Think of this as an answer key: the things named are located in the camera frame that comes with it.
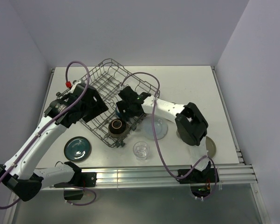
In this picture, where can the aluminium mounting rail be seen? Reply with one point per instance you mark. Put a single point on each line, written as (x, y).
(145, 177)

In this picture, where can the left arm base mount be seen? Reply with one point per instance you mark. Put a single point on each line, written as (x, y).
(84, 184)

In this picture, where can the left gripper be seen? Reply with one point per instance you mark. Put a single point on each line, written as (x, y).
(99, 108)

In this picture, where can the light blue glass plate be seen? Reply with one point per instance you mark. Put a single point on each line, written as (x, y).
(160, 126)

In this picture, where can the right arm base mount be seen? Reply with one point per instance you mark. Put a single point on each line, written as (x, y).
(197, 177)

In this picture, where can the brown patterned bowl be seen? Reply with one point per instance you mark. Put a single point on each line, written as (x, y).
(117, 127)

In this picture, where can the dark teal ceramic plate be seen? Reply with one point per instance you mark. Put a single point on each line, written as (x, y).
(77, 149)

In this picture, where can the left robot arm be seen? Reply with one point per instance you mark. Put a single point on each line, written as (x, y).
(20, 174)

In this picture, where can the grey wire dish rack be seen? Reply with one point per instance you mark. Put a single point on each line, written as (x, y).
(107, 78)

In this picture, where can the grey ceramic plate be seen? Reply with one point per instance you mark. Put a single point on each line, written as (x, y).
(210, 147)

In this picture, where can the clear plastic cup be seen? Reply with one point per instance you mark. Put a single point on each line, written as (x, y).
(141, 150)

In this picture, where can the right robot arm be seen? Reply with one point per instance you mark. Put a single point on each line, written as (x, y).
(191, 124)

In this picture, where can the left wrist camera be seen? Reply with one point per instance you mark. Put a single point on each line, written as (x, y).
(71, 86)

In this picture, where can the dark blue mug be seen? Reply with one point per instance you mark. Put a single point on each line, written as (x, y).
(118, 113)

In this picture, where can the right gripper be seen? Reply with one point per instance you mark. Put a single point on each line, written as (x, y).
(122, 106)

